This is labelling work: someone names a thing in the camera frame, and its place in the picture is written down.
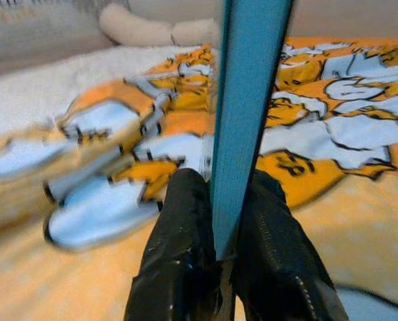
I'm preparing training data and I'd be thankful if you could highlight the beige plush bolster cushion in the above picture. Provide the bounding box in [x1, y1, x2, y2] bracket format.
[98, 2, 221, 48]

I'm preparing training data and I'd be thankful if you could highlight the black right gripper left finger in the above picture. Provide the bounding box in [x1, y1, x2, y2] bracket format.
[123, 167, 223, 321]

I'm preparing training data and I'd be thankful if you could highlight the printed grey bed guard panel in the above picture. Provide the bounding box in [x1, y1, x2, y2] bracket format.
[0, 0, 132, 70]

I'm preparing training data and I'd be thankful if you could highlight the white quilted mattress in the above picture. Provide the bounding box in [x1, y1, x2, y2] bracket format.
[0, 45, 203, 138]

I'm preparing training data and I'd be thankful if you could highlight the teal hardcover book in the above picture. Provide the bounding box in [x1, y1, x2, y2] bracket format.
[209, 0, 295, 262]

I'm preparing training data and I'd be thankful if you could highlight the yellow cartoon print blanket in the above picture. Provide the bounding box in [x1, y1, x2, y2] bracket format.
[0, 35, 398, 321]

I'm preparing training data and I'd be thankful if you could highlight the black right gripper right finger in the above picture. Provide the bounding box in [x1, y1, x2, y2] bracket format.
[231, 169, 351, 321]

